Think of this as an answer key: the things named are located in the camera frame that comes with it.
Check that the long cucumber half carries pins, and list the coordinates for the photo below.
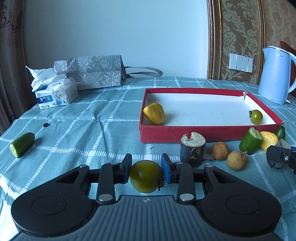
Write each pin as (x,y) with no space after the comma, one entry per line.
(22,144)

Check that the light blue electric kettle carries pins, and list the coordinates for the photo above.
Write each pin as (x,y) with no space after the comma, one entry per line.
(274,74)

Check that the red cardboard box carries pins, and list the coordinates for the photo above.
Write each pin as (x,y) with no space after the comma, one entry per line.
(203,109)

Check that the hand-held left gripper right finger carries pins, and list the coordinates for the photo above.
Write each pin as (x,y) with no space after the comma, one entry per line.
(165,170)

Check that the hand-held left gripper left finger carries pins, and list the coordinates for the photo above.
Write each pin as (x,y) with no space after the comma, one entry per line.
(127,172)

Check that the short cut cucumber piece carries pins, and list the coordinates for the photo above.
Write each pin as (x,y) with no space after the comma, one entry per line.
(249,142)

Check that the white tissue pack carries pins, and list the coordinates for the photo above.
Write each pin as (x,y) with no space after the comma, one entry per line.
(57,92)

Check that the white wall switch panel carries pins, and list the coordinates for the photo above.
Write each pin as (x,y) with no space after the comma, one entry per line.
(240,62)

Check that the brown curtain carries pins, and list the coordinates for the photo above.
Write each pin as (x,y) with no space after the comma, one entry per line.
(11,58)

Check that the golden ornate wall frame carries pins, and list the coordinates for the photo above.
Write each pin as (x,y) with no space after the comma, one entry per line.
(240,30)

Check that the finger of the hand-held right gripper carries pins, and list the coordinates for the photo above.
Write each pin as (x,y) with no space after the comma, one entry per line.
(276,157)

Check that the yellow bell pepper piece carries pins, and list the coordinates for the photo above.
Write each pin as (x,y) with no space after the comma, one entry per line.
(154,113)
(269,139)

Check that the brown longan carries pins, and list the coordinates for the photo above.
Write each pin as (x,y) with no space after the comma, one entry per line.
(220,151)
(236,160)

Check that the green cherry tomato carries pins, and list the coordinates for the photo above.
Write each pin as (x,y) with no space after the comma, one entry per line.
(145,176)
(256,117)

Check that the small cucumber end piece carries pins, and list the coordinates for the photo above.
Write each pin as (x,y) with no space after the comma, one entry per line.
(280,132)

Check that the dark wooden chair back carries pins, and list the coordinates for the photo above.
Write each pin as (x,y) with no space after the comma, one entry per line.
(288,47)

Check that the teal checked tablecloth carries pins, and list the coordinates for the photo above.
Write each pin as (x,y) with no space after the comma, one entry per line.
(81,129)

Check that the grey patterned gift bag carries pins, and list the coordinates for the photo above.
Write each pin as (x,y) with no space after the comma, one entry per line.
(97,71)

